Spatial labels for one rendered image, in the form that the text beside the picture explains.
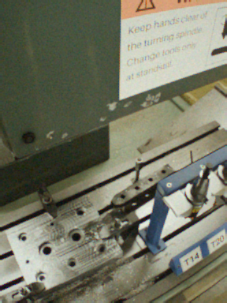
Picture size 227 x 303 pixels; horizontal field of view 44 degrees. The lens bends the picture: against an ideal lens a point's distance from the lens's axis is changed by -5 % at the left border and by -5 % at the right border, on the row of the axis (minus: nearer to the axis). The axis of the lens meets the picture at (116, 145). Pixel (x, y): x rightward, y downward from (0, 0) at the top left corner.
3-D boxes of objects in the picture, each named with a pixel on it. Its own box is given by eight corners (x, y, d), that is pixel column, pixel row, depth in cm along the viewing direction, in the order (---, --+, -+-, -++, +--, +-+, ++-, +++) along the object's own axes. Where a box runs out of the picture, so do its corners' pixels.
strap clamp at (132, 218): (138, 233, 96) (142, 212, 84) (103, 252, 91) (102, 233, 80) (132, 226, 98) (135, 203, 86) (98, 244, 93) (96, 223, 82)
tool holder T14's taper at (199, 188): (200, 181, 71) (206, 164, 66) (210, 194, 68) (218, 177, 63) (186, 188, 69) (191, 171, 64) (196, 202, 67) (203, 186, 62)
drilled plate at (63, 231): (122, 257, 86) (123, 252, 82) (36, 300, 76) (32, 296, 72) (87, 202, 99) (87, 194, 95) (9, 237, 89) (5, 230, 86)
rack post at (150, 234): (167, 247, 92) (186, 201, 70) (153, 255, 90) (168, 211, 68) (150, 224, 98) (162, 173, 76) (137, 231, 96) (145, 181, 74)
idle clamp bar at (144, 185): (173, 181, 110) (176, 170, 105) (117, 217, 100) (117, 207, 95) (164, 172, 113) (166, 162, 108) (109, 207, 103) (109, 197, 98)
